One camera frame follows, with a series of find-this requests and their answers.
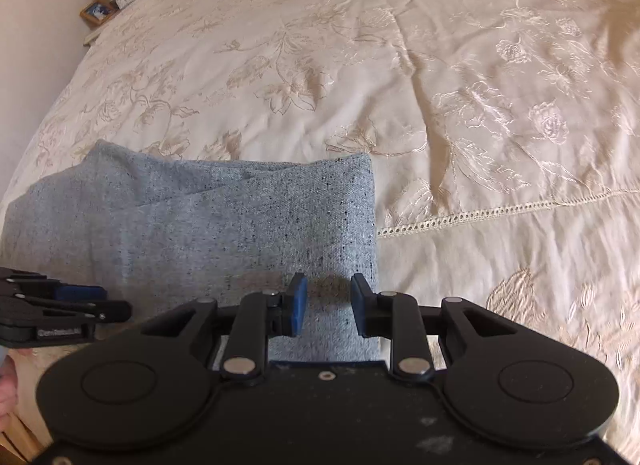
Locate grey speckled pants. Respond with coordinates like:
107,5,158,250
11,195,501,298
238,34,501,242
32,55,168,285
1,141,380,362

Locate person's left hand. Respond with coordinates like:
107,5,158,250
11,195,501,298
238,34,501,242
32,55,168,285
0,357,18,431

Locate white left nightstand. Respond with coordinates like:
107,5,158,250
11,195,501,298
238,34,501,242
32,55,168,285
82,22,112,48

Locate cream embroidered bedspread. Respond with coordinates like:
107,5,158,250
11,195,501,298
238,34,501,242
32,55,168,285
1,0,639,462

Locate wooden picture frame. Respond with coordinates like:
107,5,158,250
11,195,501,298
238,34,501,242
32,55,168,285
79,1,118,27

